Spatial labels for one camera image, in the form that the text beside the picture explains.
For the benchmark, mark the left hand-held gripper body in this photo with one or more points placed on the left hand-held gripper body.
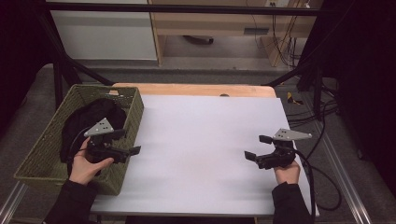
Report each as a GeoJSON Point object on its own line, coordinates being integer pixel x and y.
{"type": "Point", "coordinates": [100, 127]}

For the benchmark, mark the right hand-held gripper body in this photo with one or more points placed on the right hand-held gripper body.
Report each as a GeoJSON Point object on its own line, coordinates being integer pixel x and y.
{"type": "Point", "coordinates": [281, 155]}

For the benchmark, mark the black cloth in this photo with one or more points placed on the black cloth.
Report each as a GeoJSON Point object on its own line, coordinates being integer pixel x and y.
{"type": "Point", "coordinates": [84, 119]}

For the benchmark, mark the green woven basket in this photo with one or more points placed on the green woven basket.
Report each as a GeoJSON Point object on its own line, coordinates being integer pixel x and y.
{"type": "Point", "coordinates": [46, 161]}

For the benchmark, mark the person's right hand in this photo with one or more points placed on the person's right hand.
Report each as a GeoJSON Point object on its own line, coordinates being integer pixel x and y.
{"type": "Point", "coordinates": [288, 174]}

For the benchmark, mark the person's left hand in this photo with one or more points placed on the person's left hand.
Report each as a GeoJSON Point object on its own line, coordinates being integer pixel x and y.
{"type": "Point", "coordinates": [84, 168]}

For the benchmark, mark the yellow and black tape piece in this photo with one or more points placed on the yellow and black tape piece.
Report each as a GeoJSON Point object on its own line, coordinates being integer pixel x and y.
{"type": "Point", "coordinates": [292, 99]}

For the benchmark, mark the white table sheet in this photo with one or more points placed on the white table sheet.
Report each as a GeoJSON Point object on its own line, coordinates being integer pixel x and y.
{"type": "Point", "coordinates": [202, 149]}

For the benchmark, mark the white cabinet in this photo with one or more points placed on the white cabinet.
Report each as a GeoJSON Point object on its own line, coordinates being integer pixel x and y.
{"type": "Point", "coordinates": [102, 34]}

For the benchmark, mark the dark curtain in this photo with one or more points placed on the dark curtain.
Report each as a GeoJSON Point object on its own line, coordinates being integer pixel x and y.
{"type": "Point", "coordinates": [18, 62]}
{"type": "Point", "coordinates": [364, 77]}

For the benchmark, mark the grey power strip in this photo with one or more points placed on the grey power strip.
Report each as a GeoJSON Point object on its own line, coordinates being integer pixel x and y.
{"type": "Point", "coordinates": [256, 31]}

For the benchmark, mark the dark chair base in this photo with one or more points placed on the dark chair base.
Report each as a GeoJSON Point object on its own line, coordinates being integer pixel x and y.
{"type": "Point", "coordinates": [199, 39]}

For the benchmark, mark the wooden desk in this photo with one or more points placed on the wooden desk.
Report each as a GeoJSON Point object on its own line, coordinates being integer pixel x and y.
{"type": "Point", "coordinates": [202, 26]}

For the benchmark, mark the aluminium rail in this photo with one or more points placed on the aluminium rail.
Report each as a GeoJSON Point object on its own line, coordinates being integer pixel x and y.
{"type": "Point", "coordinates": [339, 174]}
{"type": "Point", "coordinates": [11, 202]}

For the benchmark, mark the black metal frame stand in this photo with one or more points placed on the black metal frame stand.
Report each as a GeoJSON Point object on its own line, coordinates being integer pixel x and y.
{"type": "Point", "coordinates": [316, 84]}
{"type": "Point", "coordinates": [57, 84]}

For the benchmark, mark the black metal frame bar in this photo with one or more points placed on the black metal frame bar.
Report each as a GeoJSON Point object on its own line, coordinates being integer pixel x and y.
{"type": "Point", "coordinates": [186, 8]}

